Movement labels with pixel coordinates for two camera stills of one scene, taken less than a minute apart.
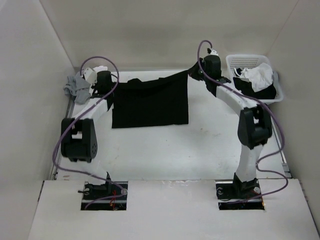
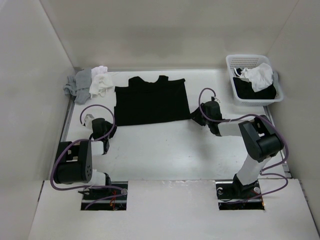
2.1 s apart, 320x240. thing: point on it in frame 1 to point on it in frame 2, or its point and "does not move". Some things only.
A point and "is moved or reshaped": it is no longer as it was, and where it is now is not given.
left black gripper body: (94, 86) to (110, 135)
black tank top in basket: (268, 92) does not move
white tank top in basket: (261, 76) does not move
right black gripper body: (200, 76) to (199, 119)
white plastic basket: (244, 61) does not move
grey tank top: (79, 87) does not move
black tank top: (159, 101) is moved or reshaped
